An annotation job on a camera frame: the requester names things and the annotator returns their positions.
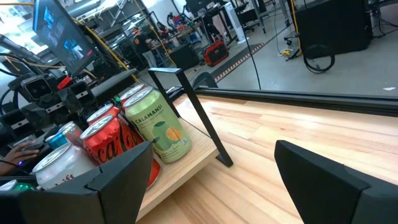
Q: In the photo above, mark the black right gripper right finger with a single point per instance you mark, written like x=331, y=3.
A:
x=329, y=193

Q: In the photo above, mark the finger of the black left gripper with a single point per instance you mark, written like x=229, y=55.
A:
x=34, y=115
x=76, y=104

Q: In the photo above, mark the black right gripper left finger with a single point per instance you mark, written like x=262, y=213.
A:
x=93, y=199

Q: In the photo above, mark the plain orange soda can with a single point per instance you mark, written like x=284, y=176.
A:
x=104, y=112

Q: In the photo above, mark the blue silver Red Bull can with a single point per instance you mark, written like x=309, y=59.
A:
x=66, y=133

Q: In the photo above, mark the white can with orange base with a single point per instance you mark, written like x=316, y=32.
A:
x=62, y=165

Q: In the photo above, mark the red Coca-Cola can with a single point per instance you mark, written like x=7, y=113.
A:
x=105, y=140

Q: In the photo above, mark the light green Calamansi can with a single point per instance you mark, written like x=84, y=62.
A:
x=158, y=124

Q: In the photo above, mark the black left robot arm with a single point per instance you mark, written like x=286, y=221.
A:
x=18, y=48

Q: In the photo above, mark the red round button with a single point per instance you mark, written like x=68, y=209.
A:
x=64, y=82

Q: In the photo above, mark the grey flat tabletop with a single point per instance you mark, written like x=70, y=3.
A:
x=113, y=83

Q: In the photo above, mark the person's hand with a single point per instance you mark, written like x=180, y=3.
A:
x=17, y=157

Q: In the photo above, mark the large black monitor screen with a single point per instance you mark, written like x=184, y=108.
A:
x=62, y=34

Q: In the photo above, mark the dark green soda can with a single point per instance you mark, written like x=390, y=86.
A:
x=18, y=186

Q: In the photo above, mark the standing person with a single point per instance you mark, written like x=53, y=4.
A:
x=143, y=46

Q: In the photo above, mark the small black cube box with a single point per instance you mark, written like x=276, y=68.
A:
x=184, y=56

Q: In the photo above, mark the black curved chair back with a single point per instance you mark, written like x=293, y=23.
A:
x=203, y=80

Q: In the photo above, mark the red equipment case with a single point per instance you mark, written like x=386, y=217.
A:
x=216, y=53

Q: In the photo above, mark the large black floor box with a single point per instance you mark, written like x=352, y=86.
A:
x=332, y=28

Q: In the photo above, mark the white tower fan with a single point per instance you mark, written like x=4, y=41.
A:
x=234, y=21

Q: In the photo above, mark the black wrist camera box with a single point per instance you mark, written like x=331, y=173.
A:
x=37, y=88

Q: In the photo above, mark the black metal rack frame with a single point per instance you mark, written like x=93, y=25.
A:
x=177, y=174

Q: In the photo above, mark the black table edge frame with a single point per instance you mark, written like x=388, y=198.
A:
x=311, y=101

